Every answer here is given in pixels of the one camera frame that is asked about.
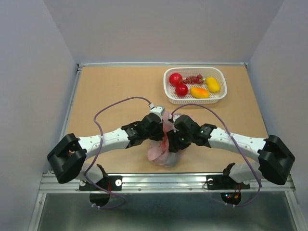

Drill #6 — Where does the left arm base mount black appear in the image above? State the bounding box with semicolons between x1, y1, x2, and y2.
79;164;123;191

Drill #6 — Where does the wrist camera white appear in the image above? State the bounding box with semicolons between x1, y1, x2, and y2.
167;113;181;125
149;103;166;119

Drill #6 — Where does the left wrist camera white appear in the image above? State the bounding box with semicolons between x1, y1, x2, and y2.
149;103;166;119

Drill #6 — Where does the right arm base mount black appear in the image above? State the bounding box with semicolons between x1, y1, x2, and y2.
203;163;250;190

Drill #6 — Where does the red grape bunch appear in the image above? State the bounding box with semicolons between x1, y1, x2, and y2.
182;74;204;85

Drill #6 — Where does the yellow lemon fruit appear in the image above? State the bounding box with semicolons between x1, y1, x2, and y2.
205;77;220;93

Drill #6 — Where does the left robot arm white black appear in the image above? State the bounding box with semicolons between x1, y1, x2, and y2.
47;112;164;184

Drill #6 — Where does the pink plastic bag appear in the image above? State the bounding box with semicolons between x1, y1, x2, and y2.
147;111;186;167

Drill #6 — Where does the white plastic basket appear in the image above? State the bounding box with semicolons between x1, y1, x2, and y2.
163;67;228;104

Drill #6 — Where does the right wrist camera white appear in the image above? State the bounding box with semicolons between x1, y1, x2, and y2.
167;113;181;125

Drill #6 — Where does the red apple lower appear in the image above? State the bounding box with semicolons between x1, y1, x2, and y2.
175;83;189;97

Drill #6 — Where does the red apple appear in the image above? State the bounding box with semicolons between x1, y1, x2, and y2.
175;83;189;97
169;73;183;86

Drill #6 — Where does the orange yellow mango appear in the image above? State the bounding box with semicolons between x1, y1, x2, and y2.
190;87;210;99

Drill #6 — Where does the red apple upper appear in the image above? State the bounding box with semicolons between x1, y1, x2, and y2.
169;73;183;86

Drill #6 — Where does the aluminium front rail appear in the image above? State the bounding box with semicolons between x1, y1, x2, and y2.
39;172;295;193

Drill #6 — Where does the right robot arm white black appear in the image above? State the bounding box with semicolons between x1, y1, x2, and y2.
167;115;295;188

